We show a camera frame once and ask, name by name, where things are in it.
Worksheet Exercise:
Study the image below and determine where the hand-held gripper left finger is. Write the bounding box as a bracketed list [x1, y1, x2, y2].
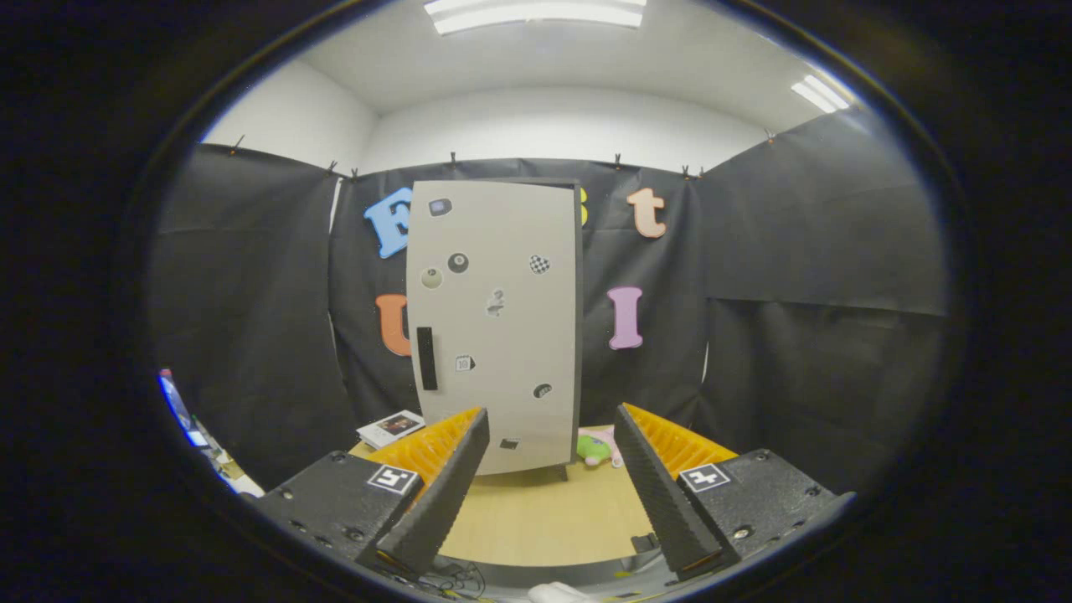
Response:
[250, 407, 492, 579]

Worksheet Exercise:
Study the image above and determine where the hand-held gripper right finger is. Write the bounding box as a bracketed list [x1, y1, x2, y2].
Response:
[613, 403, 857, 585]

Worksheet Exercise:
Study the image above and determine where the black door handle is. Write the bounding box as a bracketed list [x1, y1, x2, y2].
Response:
[416, 327, 439, 392]

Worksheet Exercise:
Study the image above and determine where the light grey shoe cabinet door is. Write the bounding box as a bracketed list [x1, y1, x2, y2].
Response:
[406, 180, 580, 477]

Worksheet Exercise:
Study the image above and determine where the dark grey shoe cabinet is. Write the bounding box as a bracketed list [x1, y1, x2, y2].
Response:
[406, 176, 585, 482]

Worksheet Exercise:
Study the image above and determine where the green and pink plush toy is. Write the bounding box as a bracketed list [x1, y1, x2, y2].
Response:
[576, 427, 622, 468]

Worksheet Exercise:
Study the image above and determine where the white book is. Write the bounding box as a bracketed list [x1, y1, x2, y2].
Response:
[357, 410, 425, 451]

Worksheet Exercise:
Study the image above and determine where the blue-lit desk clutter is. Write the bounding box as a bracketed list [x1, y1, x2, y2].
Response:
[157, 368, 265, 499]

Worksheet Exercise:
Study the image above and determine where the black backdrop cloth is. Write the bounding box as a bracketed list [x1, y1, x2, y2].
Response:
[151, 113, 951, 495]

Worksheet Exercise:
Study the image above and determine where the small ceiling light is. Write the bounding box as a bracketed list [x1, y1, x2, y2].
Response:
[791, 74, 855, 114]

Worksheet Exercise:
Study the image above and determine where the long ceiling light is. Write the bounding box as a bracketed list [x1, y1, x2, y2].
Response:
[423, 0, 647, 36]

